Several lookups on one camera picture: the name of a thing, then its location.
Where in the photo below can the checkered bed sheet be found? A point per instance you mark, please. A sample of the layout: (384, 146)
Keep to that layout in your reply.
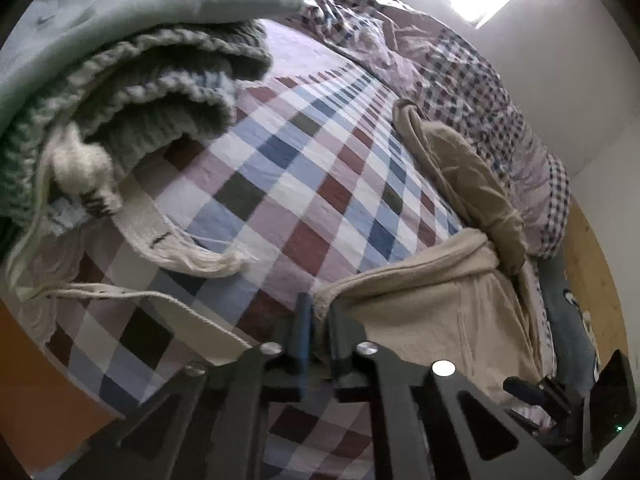
(300, 185)

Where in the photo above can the checkered duvet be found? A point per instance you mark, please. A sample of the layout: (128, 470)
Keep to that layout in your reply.
(450, 85)

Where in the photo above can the grey knitted sweater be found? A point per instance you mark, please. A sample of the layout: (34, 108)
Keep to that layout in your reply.
(150, 100)

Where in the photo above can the cream tasselled scarf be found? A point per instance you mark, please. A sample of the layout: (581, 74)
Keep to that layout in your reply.
(145, 230)

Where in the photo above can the blue printed cloth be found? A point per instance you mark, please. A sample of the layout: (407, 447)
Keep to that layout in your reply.
(565, 320)

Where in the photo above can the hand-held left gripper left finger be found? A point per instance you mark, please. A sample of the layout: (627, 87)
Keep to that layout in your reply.
(303, 345)

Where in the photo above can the grey-green fleece garment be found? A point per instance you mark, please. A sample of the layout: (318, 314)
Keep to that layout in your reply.
(125, 0)

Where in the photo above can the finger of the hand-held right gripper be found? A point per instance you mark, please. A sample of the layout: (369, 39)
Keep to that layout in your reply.
(525, 389)

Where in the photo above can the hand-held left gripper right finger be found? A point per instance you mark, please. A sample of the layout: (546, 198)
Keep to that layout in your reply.
(339, 345)

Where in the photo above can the beige long-sleeved shirt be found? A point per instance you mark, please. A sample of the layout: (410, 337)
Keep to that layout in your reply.
(430, 310)

